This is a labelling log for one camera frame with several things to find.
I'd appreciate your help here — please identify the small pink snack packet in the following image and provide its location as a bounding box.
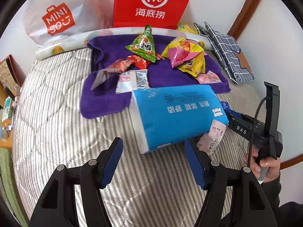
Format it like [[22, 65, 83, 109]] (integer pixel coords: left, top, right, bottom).
[[196, 71, 221, 85]]

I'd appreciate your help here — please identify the yellow snack packet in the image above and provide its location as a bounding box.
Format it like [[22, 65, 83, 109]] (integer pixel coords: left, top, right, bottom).
[[161, 37, 205, 77]]

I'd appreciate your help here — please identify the pink foil snack packet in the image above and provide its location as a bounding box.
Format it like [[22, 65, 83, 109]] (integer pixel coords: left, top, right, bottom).
[[167, 38, 204, 68]]

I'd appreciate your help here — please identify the white pink snack packet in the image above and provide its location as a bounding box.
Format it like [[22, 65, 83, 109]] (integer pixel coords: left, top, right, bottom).
[[116, 69, 150, 94]]

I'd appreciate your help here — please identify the red snack packet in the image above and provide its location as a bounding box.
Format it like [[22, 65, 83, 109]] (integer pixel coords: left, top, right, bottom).
[[126, 55, 151, 70]]

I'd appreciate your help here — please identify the green snack packet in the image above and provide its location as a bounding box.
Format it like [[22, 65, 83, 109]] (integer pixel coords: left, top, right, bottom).
[[125, 25, 157, 63]]

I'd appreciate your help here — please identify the pink Toy Story candy packet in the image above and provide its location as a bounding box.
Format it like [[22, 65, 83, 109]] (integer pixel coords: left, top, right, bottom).
[[90, 59, 135, 90]]

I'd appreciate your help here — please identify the person's right hand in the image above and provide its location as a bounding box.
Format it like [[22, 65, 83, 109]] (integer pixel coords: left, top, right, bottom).
[[244, 147, 280, 183]]

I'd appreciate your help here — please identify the white pink paper label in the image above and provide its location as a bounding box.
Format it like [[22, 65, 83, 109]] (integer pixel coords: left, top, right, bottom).
[[197, 119, 226, 155]]

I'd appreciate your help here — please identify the striped quilted mattress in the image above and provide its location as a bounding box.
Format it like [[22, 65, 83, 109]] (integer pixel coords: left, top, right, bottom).
[[11, 47, 266, 227]]

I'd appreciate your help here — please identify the navy plaid fabric bag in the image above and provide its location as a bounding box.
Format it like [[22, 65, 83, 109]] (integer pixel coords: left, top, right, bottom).
[[194, 23, 254, 84]]

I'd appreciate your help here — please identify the blue tissue pack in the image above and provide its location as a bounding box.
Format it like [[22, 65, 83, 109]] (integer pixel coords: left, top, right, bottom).
[[129, 85, 228, 154]]

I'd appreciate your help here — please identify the patterned kraft box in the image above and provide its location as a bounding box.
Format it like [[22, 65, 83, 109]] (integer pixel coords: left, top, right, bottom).
[[1, 55, 25, 96]]

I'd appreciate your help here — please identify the purple towel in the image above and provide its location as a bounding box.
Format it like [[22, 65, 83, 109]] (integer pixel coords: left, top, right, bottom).
[[80, 34, 232, 120]]

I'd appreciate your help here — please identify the fruit print pillow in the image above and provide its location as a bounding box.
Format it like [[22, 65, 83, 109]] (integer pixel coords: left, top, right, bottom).
[[35, 27, 213, 61]]

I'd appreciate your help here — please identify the red Hi paper bag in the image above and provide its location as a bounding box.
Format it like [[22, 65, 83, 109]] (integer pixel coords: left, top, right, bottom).
[[113, 0, 189, 30]]

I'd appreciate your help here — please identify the white Miniso plastic bag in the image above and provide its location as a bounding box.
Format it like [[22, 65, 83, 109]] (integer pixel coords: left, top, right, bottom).
[[23, 0, 109, 46]]

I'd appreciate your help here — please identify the black cable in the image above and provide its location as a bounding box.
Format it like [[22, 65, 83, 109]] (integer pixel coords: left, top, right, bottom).
[[246, 96, 271, 171]]

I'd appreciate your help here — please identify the brown wooden door frame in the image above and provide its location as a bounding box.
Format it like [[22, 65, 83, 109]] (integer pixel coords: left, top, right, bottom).
[[227, 0, 261, 40]]

